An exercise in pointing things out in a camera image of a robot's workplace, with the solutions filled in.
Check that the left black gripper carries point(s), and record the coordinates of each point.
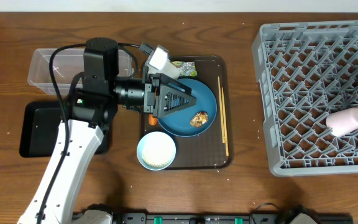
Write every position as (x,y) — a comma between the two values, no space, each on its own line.
(153,104)

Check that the white tissue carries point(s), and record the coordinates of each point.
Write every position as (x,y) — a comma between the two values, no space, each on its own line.
(171,70)

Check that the blue plate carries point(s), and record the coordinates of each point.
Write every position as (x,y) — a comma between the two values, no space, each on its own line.
(178,123)

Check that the pink cup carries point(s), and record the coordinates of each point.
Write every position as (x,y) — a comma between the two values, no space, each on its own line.
(343,122)

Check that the orange carrot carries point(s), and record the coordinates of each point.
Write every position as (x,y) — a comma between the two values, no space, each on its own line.
(152,120)

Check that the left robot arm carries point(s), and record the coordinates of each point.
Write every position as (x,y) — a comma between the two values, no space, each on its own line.
(86,113)

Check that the grey dishwasher rack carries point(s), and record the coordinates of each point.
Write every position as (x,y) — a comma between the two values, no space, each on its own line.
(305,72)

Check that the green foil snack wrapper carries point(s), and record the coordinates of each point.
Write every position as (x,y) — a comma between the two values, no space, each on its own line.
(186,69)

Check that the brown food scrap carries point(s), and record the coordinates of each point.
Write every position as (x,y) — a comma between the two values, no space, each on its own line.
(199,119)

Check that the light blue rice bowl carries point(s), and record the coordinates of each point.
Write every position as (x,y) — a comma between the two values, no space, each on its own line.
(156,151)

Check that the dark brown serving tray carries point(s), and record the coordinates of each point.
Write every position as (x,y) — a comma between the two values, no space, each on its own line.
(206,150)

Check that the black plastic bin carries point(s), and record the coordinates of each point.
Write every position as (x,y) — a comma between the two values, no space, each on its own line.
(40,129)

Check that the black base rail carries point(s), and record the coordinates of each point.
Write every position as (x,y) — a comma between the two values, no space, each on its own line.
(100,213)

